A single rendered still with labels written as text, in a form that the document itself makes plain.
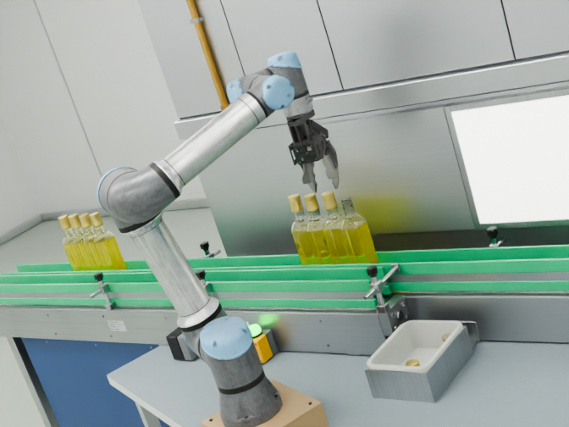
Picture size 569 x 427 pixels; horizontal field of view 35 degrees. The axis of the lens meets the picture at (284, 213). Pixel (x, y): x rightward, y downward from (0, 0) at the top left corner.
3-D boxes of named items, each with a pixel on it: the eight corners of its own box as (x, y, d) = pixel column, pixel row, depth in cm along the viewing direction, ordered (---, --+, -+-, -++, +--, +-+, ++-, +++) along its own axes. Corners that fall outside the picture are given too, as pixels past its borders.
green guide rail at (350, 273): (392, 293, 240) (383, 266, 238) (390, 295, 240) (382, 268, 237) (6, 293, 350) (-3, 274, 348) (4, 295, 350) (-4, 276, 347)
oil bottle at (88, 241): (123, 284, 319) (94, 210, 311) (112, 291, 315) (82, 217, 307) (113, 284, 323) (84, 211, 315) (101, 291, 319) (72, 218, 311)
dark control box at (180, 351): (209, 348, 277) (200, 324, 275) (192, 362, 271) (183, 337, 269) (190, 347, 282) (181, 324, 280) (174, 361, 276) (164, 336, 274)
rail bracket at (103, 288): (118, 307, 298) (104, 271, 294) (103, 318, 293) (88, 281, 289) (111, 307, 301) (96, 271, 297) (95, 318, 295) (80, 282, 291)
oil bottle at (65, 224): (102, 284, 326) (73, 212, 318) (91, 291, 322) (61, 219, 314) (91, 284, 330) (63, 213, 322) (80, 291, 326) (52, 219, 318)
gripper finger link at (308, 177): (299, 198, 231) (295, 163, 228) (306, 190, 236) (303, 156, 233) (311, 199, 230) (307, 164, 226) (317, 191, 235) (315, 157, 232)
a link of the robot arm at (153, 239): (213, 379, 219) (96, 189, 201) (195, 360, 233) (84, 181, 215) (254, 350, 222) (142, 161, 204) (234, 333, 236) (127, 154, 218)
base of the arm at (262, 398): (247, 435, 208) (234, 398, 205) (210, 421, 220) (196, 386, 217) (295, 401, 216) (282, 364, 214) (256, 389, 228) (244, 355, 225)
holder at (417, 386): (483, 341, 229) (475, 314, 227) (434, 402, 209) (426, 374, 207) (423, 340, 240) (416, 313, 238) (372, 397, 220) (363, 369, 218)
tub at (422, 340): (474, 351, 225) (466, 320, 223) (434, 402, 209) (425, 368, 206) (413, 348, 236) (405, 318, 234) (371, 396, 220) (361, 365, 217)
